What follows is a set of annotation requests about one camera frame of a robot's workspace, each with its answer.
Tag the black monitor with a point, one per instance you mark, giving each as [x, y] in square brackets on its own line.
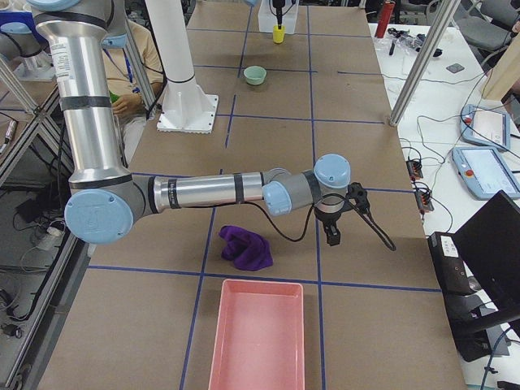
[488, 243]

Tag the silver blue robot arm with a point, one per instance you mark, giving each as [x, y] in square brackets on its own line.
[106, 199]

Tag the lower teach pendant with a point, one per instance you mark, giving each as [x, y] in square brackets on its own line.
[484, 171]

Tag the black device box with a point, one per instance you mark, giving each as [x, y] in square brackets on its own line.
[449, 268]

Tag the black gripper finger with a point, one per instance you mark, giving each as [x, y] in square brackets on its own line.
[279, 10]

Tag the upper teach pendant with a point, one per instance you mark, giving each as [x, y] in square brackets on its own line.
[486, 126]

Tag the green ceramic bowl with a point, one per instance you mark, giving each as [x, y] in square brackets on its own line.
[255, 75]

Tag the aluminium frame post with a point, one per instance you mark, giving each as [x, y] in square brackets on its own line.
[434, 35]

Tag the yellow plastic cup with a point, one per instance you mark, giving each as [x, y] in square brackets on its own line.
[278, 33]

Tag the pink plastic tray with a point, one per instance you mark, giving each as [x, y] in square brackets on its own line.
[259, 341]

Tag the teach pendant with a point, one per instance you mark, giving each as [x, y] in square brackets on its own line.
[486, 126]
[484, 171]

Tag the clear plastic box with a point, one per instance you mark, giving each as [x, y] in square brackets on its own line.
[267, 19]

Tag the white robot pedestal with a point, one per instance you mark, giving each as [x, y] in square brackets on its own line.
[185, 106]

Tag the red cylinder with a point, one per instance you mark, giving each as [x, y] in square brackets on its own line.
[384, 18]

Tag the purple cloth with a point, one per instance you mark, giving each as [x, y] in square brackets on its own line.
[248, 251]

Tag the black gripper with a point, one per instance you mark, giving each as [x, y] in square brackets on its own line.
[328, 220]

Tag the orange black connector board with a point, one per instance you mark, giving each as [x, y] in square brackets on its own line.
[414, 167]

